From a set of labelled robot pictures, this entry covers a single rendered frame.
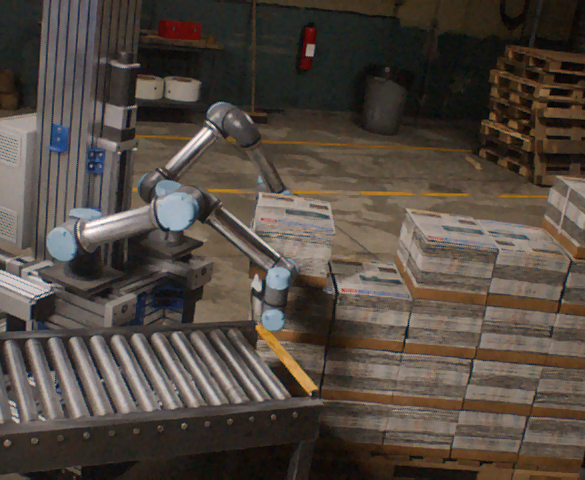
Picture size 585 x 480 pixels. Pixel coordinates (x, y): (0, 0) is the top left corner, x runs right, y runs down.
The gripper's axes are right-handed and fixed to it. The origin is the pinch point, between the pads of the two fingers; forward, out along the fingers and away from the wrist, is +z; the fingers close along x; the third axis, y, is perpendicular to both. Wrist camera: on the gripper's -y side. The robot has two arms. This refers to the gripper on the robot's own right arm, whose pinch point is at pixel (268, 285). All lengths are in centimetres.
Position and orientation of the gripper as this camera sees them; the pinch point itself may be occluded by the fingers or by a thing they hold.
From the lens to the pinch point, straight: 304.9
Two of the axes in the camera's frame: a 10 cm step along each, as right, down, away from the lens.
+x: -9.9, -1.1, -1.1
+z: -0.7, -3.4, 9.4
